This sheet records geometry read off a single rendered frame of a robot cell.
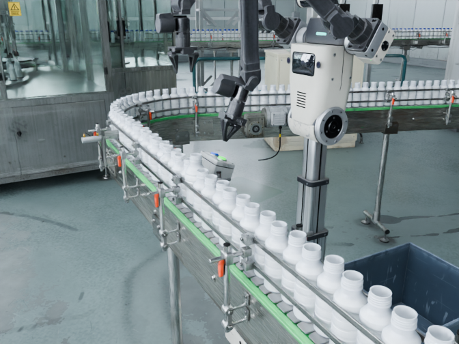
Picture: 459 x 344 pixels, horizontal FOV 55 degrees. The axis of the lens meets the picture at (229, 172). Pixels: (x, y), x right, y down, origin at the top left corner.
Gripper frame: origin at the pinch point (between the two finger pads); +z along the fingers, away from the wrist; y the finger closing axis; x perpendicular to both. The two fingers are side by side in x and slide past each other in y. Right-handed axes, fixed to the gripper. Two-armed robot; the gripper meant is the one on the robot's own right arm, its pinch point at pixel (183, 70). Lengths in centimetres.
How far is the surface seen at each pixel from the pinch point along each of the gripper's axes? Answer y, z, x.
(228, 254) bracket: 26, 30, 86
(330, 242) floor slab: -137, 140, -57
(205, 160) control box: 2.7, 29.5, 24.7
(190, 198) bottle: 18, 33, 46
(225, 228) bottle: 18, 33, 70
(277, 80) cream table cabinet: -230, 55, -271
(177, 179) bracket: 20, 28, 41
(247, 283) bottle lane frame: 21, 39, 87
